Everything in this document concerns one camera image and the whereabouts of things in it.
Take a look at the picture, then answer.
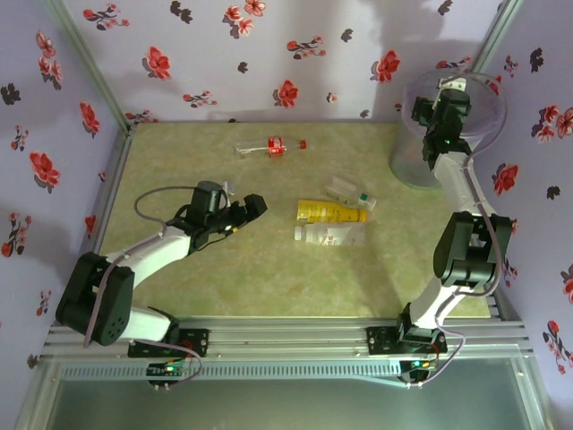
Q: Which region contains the slotted metal vent strip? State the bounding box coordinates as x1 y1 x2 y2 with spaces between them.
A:
60 360 404 382

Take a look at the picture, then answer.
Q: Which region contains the left base cable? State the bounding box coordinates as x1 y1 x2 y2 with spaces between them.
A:
154 342 205 391

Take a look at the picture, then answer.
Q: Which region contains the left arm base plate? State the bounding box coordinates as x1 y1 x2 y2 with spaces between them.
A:
127 328 210 359

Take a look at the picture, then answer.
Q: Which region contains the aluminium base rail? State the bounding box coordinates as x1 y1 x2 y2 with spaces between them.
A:
42 315 536 359

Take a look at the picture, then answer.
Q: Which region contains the Coca-Cola plastic bottle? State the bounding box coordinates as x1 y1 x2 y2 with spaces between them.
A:
234 137 308 160

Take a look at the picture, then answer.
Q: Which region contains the yellow plastic bottle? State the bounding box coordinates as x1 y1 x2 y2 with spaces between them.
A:
296 199 368 224

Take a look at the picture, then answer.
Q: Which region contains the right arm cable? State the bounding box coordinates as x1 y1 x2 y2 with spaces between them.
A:
405 73 511 389

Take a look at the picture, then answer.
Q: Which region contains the aluminium frame post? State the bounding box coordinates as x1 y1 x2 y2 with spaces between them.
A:
469 0 526 75
44 0 135 133

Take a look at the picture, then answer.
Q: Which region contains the transparent plastic bin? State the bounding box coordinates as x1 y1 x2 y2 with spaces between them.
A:
388 71 509 192

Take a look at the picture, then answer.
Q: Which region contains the small clear green-capped bottle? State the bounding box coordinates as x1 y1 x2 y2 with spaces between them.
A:
325 176 378 211

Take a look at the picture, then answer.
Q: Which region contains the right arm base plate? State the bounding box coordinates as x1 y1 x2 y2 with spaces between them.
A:
365 325 449 357

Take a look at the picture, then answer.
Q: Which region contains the grey metal panel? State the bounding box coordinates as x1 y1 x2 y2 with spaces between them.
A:
17 353 552 430

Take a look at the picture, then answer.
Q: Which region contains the aluminium side rail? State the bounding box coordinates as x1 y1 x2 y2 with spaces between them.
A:
84 123 138 252

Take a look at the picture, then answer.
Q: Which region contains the white plastic bottle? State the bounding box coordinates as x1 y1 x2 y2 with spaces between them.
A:
293 223 367 248

